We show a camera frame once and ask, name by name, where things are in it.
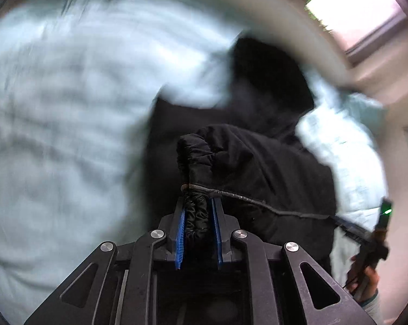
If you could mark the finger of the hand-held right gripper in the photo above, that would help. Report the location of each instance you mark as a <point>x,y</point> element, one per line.
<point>354,232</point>

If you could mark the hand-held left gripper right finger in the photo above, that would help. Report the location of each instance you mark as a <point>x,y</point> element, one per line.
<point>218,233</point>

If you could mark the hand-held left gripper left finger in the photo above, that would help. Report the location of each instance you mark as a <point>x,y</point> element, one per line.
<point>181,240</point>

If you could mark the black jacket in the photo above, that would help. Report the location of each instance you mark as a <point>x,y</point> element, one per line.
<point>265,162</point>

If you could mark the person's right forearm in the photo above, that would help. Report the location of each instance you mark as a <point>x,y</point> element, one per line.
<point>373,311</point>

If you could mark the person's right hand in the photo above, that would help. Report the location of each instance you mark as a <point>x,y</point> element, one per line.
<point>371,282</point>

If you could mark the teal pillow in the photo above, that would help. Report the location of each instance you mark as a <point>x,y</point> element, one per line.
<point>365,110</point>

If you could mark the light blue quilted comforter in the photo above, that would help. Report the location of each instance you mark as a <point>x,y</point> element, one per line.
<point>55,125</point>

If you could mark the dark framed window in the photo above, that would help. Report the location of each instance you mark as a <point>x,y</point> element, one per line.
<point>353,10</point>

